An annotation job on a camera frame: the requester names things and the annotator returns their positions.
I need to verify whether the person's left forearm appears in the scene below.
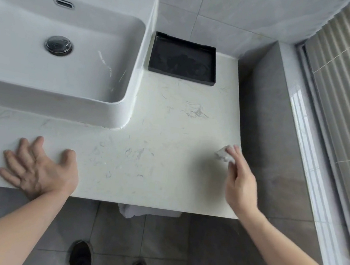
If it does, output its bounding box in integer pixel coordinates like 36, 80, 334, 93
0, 176, 76, 265

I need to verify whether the black rectangular tray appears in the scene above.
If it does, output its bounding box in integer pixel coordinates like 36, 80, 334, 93
146, 31, 223, 88

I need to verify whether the white window frame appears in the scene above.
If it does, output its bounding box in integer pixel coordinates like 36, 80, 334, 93
263, 40, 350, 265

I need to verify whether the person's right hand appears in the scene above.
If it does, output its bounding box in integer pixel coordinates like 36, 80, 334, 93
216, 144, 270, 220

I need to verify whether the white towel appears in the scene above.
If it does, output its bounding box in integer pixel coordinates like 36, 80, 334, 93
115, 202, 183, 227

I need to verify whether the white tissue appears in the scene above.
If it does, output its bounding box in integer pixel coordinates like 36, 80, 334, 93
213, 142, 243, 166

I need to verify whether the white ceramic sink basin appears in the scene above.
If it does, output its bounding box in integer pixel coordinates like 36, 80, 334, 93
0, 0, 159, 133

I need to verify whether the chrome drain plug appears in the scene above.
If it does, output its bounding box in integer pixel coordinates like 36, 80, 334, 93
44, 34, 75, 57

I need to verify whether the person's left hand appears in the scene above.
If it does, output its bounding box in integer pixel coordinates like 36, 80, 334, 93
0, 130, 85, 207

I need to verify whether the black left shoe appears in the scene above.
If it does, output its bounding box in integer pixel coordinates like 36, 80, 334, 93
68, 239, 102, 265

